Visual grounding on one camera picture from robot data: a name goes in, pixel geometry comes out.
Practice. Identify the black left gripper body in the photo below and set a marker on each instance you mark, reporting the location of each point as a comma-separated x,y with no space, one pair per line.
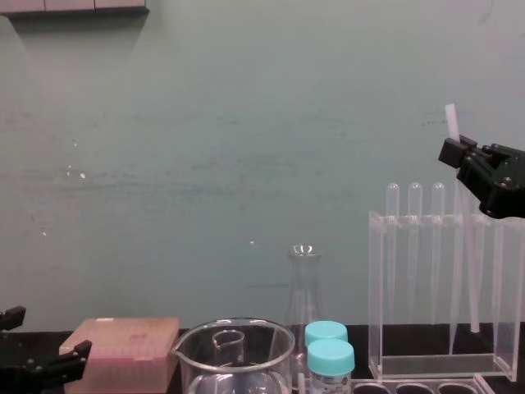
14,369

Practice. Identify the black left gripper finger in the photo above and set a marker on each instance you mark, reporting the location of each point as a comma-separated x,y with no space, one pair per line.
12,317
67,363

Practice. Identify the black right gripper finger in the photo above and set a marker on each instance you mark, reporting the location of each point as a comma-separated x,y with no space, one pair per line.
469,143
451,152

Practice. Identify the large glass beaker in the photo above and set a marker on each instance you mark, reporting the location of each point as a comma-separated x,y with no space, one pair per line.
262,349

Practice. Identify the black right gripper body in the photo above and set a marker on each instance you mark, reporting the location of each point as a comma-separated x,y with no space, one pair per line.
508,189

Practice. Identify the clear plastic pipette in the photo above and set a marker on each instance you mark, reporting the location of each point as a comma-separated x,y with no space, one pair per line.
437,262

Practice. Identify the clear acrylic pipette rack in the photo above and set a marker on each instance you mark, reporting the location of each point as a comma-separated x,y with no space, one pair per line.
435,367

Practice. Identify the small glass beaker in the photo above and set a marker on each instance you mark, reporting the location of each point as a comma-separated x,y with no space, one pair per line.
228,344

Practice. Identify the pink pipette tip box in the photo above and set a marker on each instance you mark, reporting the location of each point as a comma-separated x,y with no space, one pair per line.
131,353

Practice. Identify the grey wall cabinet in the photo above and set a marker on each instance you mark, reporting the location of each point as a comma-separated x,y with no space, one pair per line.
74,6

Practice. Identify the clear plastic well plate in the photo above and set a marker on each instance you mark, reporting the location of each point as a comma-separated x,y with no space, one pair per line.
391,383

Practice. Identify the vial with teal cap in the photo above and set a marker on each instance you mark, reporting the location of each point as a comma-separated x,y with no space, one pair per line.
330,357
326,330

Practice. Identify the glass conical flask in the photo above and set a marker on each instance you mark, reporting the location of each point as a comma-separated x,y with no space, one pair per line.
305,279

